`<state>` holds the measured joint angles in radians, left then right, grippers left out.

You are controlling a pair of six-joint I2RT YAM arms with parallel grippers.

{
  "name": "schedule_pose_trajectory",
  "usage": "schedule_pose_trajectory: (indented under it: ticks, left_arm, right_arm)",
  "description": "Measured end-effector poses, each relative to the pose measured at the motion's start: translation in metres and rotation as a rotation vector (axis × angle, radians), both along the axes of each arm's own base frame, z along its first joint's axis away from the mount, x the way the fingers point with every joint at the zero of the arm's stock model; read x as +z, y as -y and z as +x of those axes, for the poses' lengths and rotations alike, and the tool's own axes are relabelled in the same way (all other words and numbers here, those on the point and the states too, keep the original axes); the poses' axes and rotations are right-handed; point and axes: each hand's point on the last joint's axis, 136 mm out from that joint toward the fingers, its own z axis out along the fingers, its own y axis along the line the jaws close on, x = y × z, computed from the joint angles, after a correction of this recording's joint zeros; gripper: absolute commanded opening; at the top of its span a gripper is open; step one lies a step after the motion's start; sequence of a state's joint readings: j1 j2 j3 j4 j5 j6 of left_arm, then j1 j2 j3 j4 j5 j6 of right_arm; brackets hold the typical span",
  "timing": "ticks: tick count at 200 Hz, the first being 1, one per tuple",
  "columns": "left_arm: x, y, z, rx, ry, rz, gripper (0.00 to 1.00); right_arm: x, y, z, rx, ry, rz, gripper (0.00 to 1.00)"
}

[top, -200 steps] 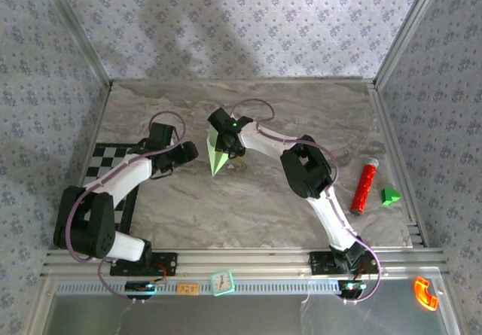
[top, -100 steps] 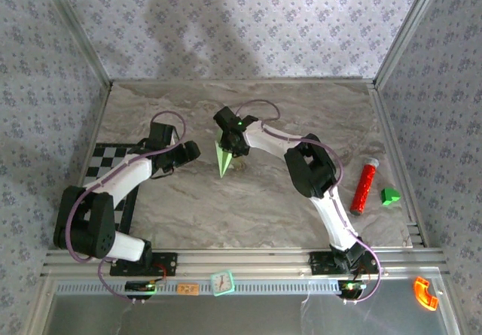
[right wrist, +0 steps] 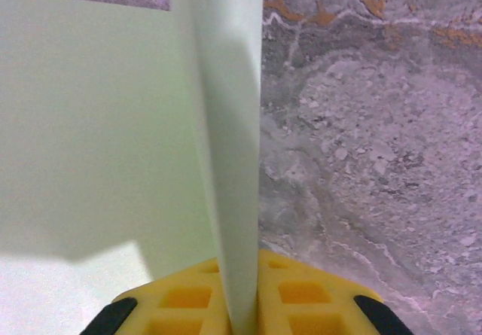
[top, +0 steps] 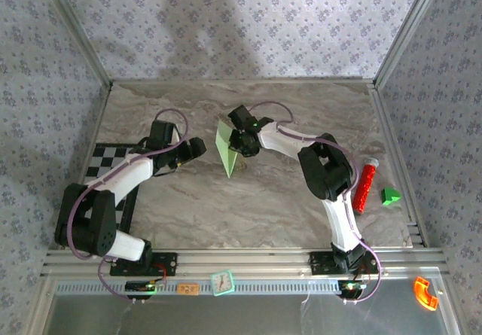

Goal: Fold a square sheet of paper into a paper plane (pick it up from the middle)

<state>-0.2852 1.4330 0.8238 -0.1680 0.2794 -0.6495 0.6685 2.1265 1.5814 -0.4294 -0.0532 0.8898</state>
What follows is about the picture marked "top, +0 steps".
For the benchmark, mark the light green paper sheet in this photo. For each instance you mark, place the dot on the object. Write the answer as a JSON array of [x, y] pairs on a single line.
[[226, 150]]

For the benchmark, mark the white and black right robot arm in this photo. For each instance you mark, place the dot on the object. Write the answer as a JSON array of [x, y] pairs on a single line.
[[324, 165]]

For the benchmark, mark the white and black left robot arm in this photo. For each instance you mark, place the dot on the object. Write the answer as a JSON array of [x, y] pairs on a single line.
[[90, 218]]

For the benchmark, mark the black and grey checkerboard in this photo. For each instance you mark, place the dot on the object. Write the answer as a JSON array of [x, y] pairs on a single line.
[[109, 158]]

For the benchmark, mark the red glitter tube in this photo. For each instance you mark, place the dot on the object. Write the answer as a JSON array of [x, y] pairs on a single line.
[[365, 184]]

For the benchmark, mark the mint green small clock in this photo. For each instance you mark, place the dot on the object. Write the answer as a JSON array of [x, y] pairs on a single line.
[[222, 283]]

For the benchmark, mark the orange label tag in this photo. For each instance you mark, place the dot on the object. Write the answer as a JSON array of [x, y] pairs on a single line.
[[187, 289]]

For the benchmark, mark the small black controller board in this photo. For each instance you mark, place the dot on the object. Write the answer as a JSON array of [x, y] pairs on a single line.
[[352, 287], [137, 286]]

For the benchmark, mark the green plastic block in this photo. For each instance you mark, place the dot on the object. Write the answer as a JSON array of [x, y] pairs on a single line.
[[389, 195]]

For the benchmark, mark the shiny metal panel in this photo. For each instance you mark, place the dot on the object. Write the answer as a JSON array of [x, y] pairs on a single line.
[[244, 316]]

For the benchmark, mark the orange curved plastic piece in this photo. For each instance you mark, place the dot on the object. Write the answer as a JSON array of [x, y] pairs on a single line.
[[420, 286]]

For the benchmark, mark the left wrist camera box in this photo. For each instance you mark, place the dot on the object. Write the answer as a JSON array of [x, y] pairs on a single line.
[[162, 133]]

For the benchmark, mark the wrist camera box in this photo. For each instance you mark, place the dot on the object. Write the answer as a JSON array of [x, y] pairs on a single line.
[[241, 116], [162, 133]]

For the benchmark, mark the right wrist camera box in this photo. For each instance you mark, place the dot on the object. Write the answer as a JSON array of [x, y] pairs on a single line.
[[241, 116]]

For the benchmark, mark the thin aluminium rear rail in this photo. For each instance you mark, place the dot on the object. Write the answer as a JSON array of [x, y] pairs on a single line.
[[244, 81]]

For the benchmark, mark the aluminium side rail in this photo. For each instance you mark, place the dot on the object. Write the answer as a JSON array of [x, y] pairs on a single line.
[[386, 124], [99, 120]]

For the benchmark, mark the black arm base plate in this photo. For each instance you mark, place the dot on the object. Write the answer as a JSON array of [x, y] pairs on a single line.
[[318, 263], [169, 263]]

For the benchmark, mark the long aluminium frame rail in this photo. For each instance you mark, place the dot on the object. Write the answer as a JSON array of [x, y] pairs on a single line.
[[244, 261]]

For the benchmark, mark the aluminium frame post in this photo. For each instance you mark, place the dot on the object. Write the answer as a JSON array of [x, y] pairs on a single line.
[[407, 30], [78, 30]]

